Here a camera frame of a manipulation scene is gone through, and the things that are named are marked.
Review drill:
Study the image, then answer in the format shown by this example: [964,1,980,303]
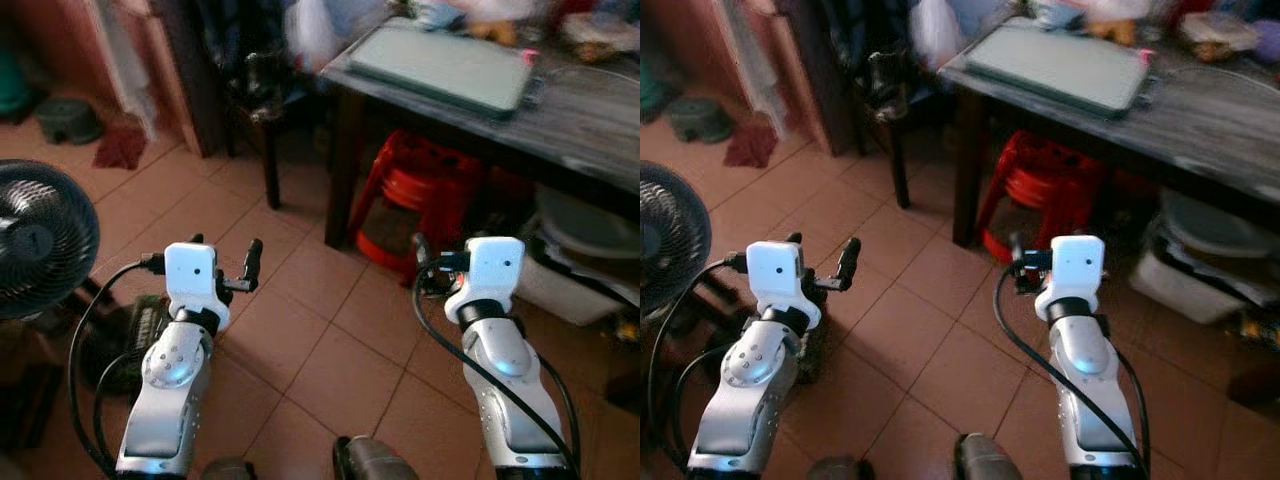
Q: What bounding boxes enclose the dark wooden chair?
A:
[858,0,963,211]
[222,0,339,212]

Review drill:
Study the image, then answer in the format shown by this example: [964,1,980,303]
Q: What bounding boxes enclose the white plastic bag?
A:
[284,0,343,73]
[909,0,968,73]

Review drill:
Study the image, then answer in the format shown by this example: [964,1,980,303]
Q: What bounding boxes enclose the teal plastic container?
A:
[0,48,42,123]

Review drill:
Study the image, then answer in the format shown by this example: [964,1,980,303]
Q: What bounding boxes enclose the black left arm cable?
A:
[66,253,167,479]
[646,252,751,475]

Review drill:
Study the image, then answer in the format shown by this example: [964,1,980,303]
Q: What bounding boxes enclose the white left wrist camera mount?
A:
[163,242,232,332]
[745,240,823,330]

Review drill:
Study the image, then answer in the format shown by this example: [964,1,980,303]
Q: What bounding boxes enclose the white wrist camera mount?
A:
[1034,235,1107,322]
[745,240,823,330]
[444,236,527,324]
[163,242,232,332]

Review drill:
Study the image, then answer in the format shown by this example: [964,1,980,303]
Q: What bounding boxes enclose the grey robot right leg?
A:
[332,434,422,480]
[953,431,1033,480]

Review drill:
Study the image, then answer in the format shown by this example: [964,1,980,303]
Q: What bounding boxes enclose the dark wooden table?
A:
[940,18,1280,251]
[320,18,641,253]

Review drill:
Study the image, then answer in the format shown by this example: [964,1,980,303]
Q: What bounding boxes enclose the grey robot leg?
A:
[199,457,258,480]
[332,434,422,480]
[953,431,1033,480]
[804,456,867,480]

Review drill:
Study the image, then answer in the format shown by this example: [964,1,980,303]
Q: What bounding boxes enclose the grey robot left leg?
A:
[804,456,867,480]
[199,457,258,480]

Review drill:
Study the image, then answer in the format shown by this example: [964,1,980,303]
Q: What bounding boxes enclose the dark red floor cloth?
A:
[723,119,782,170]
[92,124,150,172]

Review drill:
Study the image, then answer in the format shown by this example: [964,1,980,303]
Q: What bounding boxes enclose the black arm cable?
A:
[66,253,167,479]
[646,252,751,475]
[993,262,1153,479]
[411,262,583,479]

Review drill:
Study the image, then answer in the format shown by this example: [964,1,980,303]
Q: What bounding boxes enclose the clear bag of food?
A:
[559,11,641,63]
[1177,11,1264,64]

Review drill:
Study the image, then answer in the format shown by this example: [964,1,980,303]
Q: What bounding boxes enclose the white plastic bin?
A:
[1130,188,1280,327]
[514,184,641,327]

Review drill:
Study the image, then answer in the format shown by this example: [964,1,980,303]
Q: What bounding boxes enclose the red plastic stool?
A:
[346,129,534,288]
[974,129,1151,267]

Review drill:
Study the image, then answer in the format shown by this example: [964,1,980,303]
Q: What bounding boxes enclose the black slatted floor object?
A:
[79,295,173,397]
[794,322,831,387]

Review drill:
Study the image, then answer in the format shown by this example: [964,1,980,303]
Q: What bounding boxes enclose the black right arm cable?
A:
[411,262,583,479]
[993,262,1153,479]

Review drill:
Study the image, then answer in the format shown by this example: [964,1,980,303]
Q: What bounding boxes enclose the thin white table cable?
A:
[538,64,641,89]
[1158,64,1280,93]

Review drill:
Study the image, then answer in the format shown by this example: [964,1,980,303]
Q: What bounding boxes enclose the black floor fan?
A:
[0,159,102,322]
[640,160,714,317]

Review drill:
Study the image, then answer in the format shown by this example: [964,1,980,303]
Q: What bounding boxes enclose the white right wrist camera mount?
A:
[1034,235,1107,322]
[444,236,527,324]

